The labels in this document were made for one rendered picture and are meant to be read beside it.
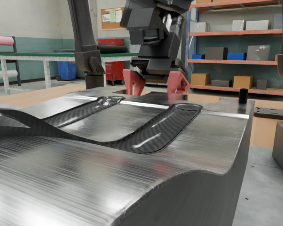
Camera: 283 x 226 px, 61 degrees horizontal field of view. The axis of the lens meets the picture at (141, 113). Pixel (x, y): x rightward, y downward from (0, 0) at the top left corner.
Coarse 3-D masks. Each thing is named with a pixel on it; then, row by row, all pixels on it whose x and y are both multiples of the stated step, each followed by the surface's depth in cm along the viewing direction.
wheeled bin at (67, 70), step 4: (60, 64) 745; (64, 64) 738; (68, 64) 736; (72, 64) 751; (60, 68) 750; (64, 68) 743; (68, 68) 739; (72, 68) 755; (76, 68) 772; (60, 72) 755; (64, 72) 748; (68, 72) 742; (72, 72) 758; (56, 76) 762; (60, 76) 758; (64, 76) 753; (68, 76) 746; (72, 76) 762
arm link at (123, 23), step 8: (128, 0) 46; (136, 0) 46; (144, 0) 46; (152, 0) 46; (160, 0) 46; (168, 0) 46; (176, 0) 44; (184, 0) 45; (128, 8) 45; (136, 8) 46; (144, 8) 46; (168, 8) 49; (176, 8) 47; (184, 8) 45; (128, 16) 46; (120, 24) 47
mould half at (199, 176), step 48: (96, 96) 35; (144, 96) 35; (0, 144) 6; (48, 144) 6; (96, 144) 10; (192, 144) 19; (240, 144) 19; (0, 192) 4; (48, 192) 4; (96, 192) 4; (144, 192) 4; (192, 192) 7
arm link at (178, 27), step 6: (156, 6) 47; (162, 12) 48; (168, 12) 47; (174, 12) 47; (162, 18) 47; (168, 18) 47; (174, 18) 47; (180, 18) 47; (168, 24) 46; (174, 24) 47; (180, 24) 47; (168, 30) 46; (174, 30) 46; (180, 30) 47; (180, 36) 48
